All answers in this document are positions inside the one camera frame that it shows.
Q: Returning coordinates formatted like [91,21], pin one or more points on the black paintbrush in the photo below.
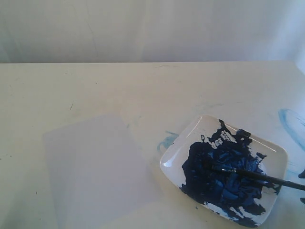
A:
[252,175]

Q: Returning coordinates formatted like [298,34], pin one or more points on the white square paint plate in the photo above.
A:
[233,199]

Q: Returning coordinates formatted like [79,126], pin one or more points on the white paper sheet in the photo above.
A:
[96,173]

